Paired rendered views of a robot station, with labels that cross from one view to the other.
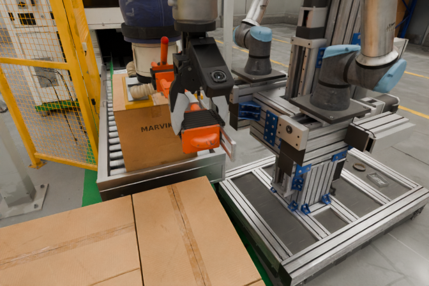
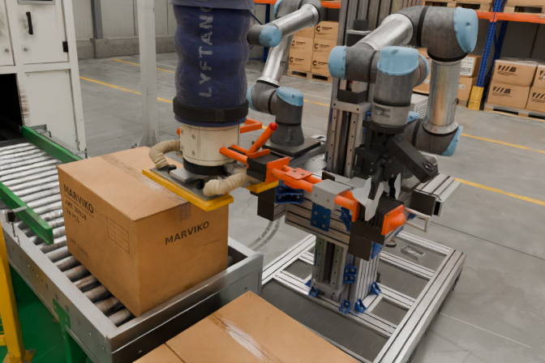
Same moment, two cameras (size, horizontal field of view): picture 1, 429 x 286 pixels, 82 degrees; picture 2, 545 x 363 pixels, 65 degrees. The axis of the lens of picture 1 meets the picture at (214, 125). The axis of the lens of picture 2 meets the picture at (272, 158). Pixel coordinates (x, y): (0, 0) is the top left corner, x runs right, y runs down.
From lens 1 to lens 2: 0.71 m
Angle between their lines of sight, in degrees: 26
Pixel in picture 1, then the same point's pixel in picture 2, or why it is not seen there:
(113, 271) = not seen: outside the picture
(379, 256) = (441, 340)
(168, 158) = (193, 277)
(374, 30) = (444, 104)
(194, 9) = (402, 118)
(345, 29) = not seen: hidden behind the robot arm
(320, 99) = not seen: hidden behind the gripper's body
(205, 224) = (290, 347)
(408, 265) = (469, 339)
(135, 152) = (154, 279)
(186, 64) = (388, 158)
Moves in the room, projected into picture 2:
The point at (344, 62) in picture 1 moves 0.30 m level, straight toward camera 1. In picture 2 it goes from (411, 130) to (439, 160)
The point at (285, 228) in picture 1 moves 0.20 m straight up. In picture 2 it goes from (347, 336) to (353, 300)
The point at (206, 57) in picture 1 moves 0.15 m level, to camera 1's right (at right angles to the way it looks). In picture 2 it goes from (410, 152) to (462, 145)
